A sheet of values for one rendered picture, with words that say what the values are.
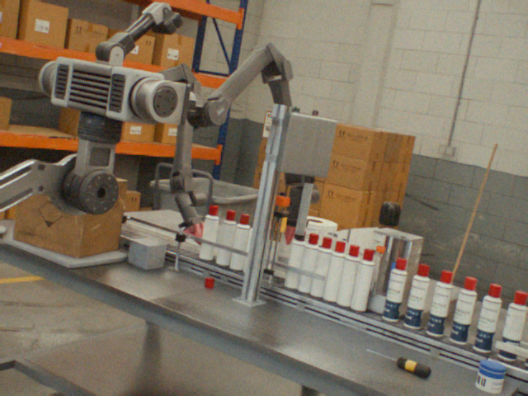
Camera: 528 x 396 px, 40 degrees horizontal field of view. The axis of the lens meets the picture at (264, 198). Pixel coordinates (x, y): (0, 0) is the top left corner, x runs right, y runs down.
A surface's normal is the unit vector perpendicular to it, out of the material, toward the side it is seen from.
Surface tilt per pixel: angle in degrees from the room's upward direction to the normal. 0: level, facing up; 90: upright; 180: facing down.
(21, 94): 90
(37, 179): 90
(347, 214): 90
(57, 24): 90
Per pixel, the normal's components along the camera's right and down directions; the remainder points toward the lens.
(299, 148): 0.36, 0.19
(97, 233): 0.90, 0.21
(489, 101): -0.66, 0.00
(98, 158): 0.73, 0.22
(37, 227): -0.40, 0.06
